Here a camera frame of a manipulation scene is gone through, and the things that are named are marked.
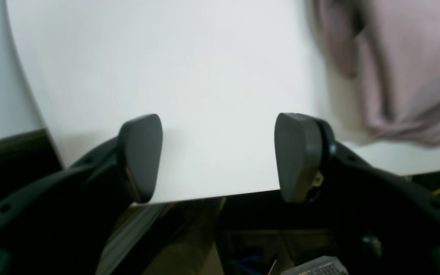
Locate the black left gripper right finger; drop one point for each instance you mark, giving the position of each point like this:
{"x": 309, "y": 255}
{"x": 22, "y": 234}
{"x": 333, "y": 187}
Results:
{"x": 384, "y": 224}

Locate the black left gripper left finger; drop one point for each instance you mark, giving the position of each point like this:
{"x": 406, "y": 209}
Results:
{"x": 59, "y": 224}

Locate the mauve brown T-shirt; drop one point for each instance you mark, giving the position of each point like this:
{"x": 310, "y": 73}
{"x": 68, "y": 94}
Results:
{"x": 391, "y": 48}

